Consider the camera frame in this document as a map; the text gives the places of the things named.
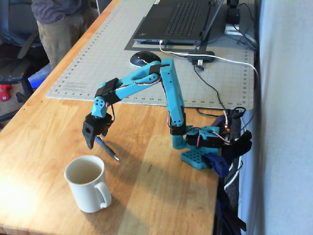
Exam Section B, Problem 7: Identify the black office chair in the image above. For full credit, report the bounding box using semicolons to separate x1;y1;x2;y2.
0;0;52;123

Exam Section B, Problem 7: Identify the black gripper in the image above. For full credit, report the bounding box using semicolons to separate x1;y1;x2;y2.
82;114;115;150

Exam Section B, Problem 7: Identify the cream ceramic mug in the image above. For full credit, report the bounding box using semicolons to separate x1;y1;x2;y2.
64;155;112;213

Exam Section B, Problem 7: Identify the red dumbbell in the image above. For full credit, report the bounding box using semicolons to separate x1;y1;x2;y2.
0;84;12;102

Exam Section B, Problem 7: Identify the blue clamp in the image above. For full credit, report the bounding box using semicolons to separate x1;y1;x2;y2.
204;153;230;178

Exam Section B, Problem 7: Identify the black usb hub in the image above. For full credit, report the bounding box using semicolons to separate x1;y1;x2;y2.
187;50;216;63

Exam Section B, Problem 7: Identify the white cable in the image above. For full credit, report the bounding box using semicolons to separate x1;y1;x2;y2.
159;40;260;128

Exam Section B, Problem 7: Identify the black cable bundle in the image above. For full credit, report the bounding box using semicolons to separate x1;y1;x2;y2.
233;2;259;51

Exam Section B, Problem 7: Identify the blue pen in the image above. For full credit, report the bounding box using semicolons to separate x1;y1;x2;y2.
95;136;121;162

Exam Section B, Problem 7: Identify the black clamp handle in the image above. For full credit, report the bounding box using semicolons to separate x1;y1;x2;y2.
231;129;253;157

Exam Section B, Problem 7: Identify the grey gridded cutting mat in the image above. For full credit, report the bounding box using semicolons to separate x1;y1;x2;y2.
45;0;255;110

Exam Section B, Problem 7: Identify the blue and white box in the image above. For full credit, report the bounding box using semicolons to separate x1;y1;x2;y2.
28;65;52;90

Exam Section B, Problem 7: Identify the black monitor stand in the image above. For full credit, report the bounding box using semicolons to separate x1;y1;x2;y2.
224;0;245;35

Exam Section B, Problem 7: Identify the black computer mouse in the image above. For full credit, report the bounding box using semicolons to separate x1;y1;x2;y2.
129;50;162;69

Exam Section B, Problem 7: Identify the dark grey laptop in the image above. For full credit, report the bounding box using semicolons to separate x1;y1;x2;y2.
133;0;224;46

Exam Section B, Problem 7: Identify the standing person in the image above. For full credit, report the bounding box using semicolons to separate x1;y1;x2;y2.
31;0;99;71

